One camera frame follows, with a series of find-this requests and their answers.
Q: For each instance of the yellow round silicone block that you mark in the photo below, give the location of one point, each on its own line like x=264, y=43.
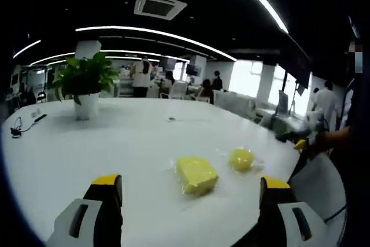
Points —
x=241, y=159

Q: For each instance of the dark wall screen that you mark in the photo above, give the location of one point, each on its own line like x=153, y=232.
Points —
x=167, y=63

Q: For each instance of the yellow rectangular silicone block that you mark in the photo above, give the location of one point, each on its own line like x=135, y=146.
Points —
x=196, y=174

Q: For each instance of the ceiling air conditioner vent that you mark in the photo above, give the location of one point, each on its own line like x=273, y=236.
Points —
x=160, y=7

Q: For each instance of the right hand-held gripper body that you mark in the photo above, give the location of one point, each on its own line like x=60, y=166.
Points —
x=315, y=119

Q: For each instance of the dark monitor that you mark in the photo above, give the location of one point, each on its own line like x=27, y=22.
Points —
x=193, y=70

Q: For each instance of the white mesh office chair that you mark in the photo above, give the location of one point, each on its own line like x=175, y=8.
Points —
x=318, y=186

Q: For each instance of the long curved ceiling light strip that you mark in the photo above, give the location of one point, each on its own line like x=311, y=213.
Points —
x=156, y=33

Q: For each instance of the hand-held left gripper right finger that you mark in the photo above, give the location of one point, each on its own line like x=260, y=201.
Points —
x=273, y=221

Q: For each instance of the green potted plant white pot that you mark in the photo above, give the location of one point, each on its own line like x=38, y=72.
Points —
x=85, y=85

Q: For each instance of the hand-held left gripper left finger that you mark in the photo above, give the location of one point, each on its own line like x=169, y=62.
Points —
x=107, y=218

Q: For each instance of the black tripod stand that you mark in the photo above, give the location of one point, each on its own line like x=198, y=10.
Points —
x=296, y=96

